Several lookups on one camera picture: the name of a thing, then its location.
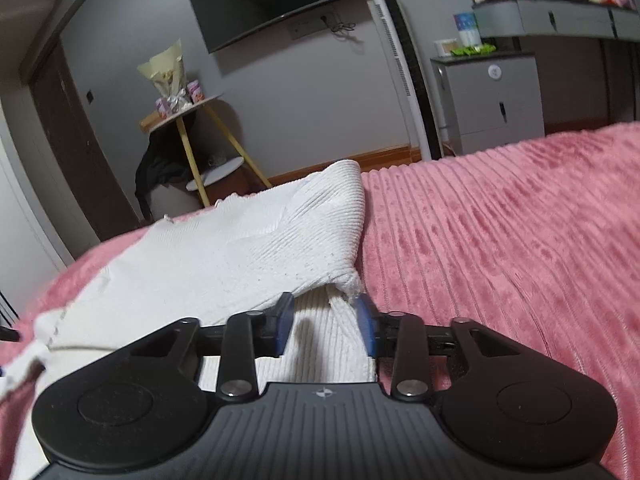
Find pink corduroy bedspread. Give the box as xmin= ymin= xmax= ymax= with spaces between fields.
xmin=0 ymin=120 xmax=640 ymax=480

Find pink can on table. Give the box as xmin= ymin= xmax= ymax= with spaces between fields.
xmin=186 ymin=79 xmax=205 ymax=103

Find white round stool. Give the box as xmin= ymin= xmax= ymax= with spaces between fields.
xmin=148 ymin=185 xmax=202 ymax=221

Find yellow legged side table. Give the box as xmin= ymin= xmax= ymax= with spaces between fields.
xmin=140 ymin=93 xmax=272 ymax=208

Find grey vanity desk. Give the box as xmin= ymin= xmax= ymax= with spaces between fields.
xmin=473 ymin=0 xmax=639 ymax=134

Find blue white tissue box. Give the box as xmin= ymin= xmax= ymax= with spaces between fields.
xmin=454 ymin=12 xmax=482 ymax=47

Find small white box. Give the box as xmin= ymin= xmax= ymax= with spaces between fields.
xmin=434 ymin=38 xmax=459 ymax=58

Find green item on cabinet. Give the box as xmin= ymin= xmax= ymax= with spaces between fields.
xmin=450 ymin=44 xmax=497 ymax=58

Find white tower fan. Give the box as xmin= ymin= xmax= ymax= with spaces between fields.
xmin=367 ymin=0 xmax=442 ymax=160

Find black garment on stool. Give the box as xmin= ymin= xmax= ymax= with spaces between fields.
xmin=134 ymin=122 xmax=192 ymax=221

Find dark wooden door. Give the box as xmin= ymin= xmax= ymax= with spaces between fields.
xmin=29 ymin=44 xmax=139 ymax=257

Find cream wrapped flower bouquet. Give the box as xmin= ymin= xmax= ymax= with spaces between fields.
xmin=137 ymin=39 xmax=191 ymax=115

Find white ribbed knit sweater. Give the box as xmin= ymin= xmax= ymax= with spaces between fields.
xmin=1 ymin=159 xmax=375 ymax=479

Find grey drawer cabinet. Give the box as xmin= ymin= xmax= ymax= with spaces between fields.
xmin=432 ymin=51 xmax=544 ymax=155

